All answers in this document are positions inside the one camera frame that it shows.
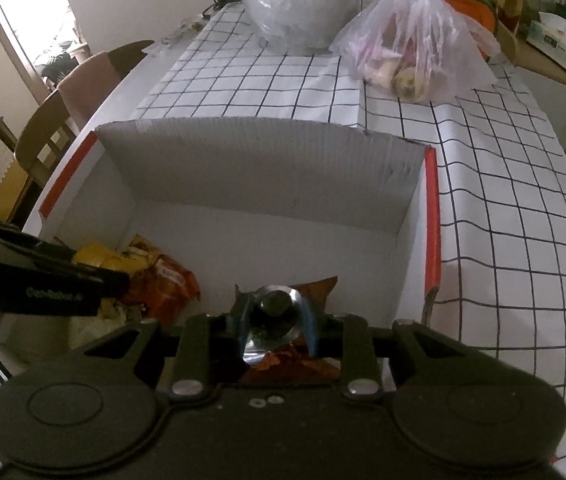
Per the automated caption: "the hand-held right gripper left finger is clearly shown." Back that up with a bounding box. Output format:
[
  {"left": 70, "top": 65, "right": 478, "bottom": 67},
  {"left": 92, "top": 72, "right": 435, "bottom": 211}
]
[{"left": 85, "top": 292, "right": 254, "bottom": 403}]

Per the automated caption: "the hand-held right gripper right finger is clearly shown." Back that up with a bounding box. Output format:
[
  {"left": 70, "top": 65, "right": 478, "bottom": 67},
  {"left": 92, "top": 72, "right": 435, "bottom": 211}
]
[{"left": 298, "top": 292, "right": 484, "bottom": 402}]

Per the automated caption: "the wooden chair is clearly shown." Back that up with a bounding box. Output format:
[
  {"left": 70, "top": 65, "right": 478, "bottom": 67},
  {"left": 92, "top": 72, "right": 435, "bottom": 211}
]
[{"left": 14, "top": 40, "right": 156, "bottom": 211}]

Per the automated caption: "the brown cloth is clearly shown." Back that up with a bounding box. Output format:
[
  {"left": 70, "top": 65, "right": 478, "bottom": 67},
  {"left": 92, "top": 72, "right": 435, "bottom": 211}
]
[{"left": 57, "top": 51, "right": 118, "bottom": 131}]

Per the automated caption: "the yellow snack packet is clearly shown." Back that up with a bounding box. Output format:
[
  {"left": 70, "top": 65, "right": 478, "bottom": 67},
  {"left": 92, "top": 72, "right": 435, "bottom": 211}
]
[{"left": 73, "top": 242, "right": 136, "bottom": 318}]

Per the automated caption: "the orange container with brushes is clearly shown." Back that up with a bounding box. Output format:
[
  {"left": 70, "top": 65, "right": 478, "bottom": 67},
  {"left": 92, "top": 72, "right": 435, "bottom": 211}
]
[{"left": 420, "top": 0, "right": 496, "bottom": 61}]

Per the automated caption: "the small brown snack packet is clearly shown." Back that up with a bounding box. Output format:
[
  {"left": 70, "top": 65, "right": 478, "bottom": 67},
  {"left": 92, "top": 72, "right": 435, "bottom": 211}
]
[{"left": 128, "top": 234, "right": 164, "bottom": 266}]

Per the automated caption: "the clear plastic bag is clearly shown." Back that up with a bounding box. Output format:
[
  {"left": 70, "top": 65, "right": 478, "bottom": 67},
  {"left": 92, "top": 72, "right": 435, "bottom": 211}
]
[{"left": 237, "top": 0, "right": 404, "bottom": 56}]

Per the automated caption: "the red snack packet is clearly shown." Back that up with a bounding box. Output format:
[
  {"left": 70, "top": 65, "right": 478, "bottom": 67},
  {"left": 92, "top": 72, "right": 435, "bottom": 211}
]
[{"left": 123, "top": 255, "right": 201, "bottom": 318}]

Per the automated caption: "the translucent plastic bag with food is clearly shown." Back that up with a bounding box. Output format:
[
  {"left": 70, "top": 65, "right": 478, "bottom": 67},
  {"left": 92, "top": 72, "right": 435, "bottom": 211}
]
[{"left": 330, "top": 0, "right": 501, "bottom": 106}]

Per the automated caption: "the white green tissue box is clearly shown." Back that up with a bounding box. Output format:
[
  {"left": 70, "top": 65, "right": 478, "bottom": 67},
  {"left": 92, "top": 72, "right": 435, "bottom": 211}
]
[{"left": 526, "top": 10, "right": 566, "bottom": 78}]

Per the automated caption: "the clear plastic wrapper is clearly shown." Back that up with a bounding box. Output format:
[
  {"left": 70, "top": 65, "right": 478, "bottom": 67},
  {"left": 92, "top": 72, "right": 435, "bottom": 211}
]
[{"left": 145, "top": 17, "right": 206, "bottom": 56}]

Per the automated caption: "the white checked tablecloth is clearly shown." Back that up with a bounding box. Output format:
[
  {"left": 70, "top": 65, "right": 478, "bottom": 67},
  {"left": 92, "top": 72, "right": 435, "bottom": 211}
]
[{"left": 135, "top": 0, "right": 566, "bottom": 466}]

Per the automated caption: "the glass bottle amber liquid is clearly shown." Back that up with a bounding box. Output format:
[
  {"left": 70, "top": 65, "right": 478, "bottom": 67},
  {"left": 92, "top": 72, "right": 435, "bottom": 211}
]
[{"left": 496, "top": 0, "right": 526, "bottom": 36}]

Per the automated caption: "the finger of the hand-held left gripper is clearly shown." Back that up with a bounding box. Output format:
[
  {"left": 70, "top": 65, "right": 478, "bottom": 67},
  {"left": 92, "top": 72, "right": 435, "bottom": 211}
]
[{"left": 0, "top": 216, "right": 131, "bottom": 300}]

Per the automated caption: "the dark round foil snack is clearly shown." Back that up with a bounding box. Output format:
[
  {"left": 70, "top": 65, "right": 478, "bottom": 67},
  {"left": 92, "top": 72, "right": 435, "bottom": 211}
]
[{"left": 243, "top": 284, "right": 309, "bottom": 366}]

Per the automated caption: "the red cardboard box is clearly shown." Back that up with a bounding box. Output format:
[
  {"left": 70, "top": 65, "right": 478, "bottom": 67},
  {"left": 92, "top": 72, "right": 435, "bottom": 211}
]
[{"left": 0, "top": 117, "right": 444, "bottom": 396}]

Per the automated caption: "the red-brown chip bag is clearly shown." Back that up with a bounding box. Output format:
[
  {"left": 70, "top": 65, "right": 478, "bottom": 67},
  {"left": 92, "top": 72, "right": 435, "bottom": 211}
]
[{"left": 233, "top": 276, "right": 345, "bottom": 386}]

